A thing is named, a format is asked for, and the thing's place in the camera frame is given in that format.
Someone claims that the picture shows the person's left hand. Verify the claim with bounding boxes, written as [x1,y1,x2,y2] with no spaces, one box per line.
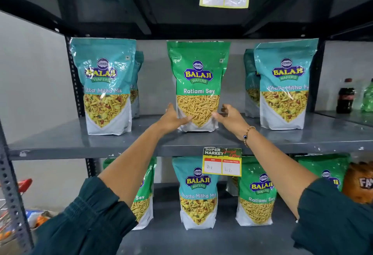
[157,103,193,137]

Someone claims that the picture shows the green plastic bottle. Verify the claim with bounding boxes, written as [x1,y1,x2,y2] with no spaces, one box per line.
[361,78,373,113]

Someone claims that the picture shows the dark green left sleeve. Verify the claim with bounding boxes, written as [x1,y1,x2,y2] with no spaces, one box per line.
[29,176,139,255]

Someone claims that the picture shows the person's right hand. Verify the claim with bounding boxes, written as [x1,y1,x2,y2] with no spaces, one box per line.
[211,104,252,141]

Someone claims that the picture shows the beaded bracelet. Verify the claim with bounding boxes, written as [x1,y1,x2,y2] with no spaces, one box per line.
[243,126,256,148]

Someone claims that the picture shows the dark green sleeve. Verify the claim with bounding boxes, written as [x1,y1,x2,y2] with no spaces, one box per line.
[291,178,373,255]
[29,176,139,255]

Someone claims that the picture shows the dark green right sleeve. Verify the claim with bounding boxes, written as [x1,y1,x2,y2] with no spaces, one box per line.
[291,178,373,255]

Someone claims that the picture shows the person's right forearm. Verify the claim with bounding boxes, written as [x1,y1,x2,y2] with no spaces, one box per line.
[242,128,319,218]

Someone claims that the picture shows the person's left forearm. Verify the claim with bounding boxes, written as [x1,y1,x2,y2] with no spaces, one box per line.
[98,122,167,207]

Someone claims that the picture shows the colourful packet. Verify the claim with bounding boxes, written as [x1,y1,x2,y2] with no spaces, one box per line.
[26,210,57,230]

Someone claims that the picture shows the teal mix snack pouch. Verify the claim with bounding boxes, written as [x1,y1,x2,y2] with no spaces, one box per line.
[254,39,319,131]
[130,50,145,119]
[172,156,220,230]
[243,49,261,118]
[70,38,137,136]

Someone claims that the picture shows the green sev snack pouch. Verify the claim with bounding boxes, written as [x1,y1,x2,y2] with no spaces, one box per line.
[235,156,277,227]
[294,153,351,192]
[103,157,157,230]
[167,41,231,133]

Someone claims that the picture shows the orange snack packet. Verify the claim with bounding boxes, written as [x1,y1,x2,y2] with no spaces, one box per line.
[342,162,373,204]

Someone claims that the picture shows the grey metal shelf rack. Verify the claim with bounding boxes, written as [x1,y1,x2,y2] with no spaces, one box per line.
[0,0,373,255]

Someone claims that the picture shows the red handled shopping cart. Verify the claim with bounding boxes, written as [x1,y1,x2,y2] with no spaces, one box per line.
[0,178,33,246]

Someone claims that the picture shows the dark cola bottle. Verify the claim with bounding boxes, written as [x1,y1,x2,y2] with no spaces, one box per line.
[336,78,356,114]

